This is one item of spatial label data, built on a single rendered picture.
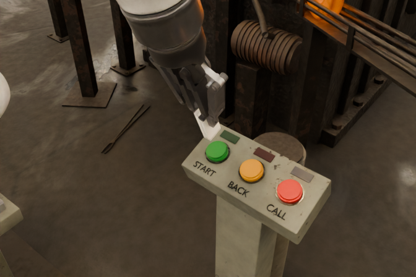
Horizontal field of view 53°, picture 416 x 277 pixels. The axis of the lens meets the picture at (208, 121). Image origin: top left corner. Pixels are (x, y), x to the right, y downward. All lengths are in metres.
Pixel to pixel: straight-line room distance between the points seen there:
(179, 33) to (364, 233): 1.12
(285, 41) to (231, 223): 0.66
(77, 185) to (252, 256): 0.91
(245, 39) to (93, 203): 0.75
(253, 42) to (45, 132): 0.97
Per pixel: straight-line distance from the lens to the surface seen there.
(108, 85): 2.06
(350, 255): 1.41
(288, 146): 0.91
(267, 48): 1.30
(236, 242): 0.83
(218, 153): 0.74
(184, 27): 0.49
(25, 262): 1.41
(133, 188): 1.54
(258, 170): 0.71
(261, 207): 0.70
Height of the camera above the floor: 1.11
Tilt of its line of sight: 38 degrees down
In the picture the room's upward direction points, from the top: straight up
